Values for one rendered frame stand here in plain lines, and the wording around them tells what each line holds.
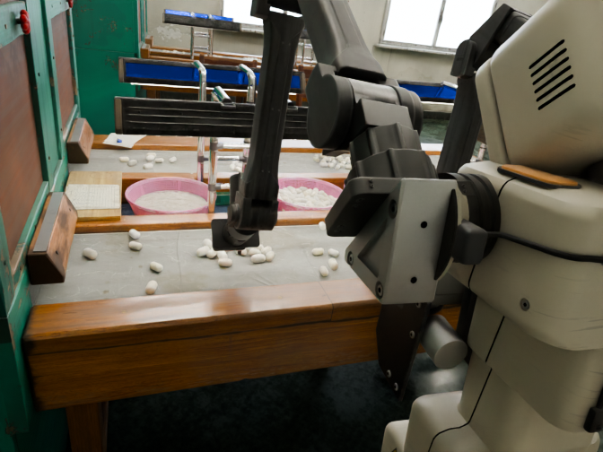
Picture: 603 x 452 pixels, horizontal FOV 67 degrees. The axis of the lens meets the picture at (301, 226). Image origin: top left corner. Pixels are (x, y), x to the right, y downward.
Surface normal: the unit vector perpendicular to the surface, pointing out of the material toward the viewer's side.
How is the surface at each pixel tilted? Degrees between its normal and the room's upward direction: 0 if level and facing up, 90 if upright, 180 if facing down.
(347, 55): 28
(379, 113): 38
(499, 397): 90
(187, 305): 0
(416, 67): 90
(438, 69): 90
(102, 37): 90
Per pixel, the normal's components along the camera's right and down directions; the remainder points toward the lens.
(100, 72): 0.24, 0.46
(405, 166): 0.05, -0.43
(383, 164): -0.34, -0.36
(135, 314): 0.12, -0.89
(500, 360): -0.96, 0.00
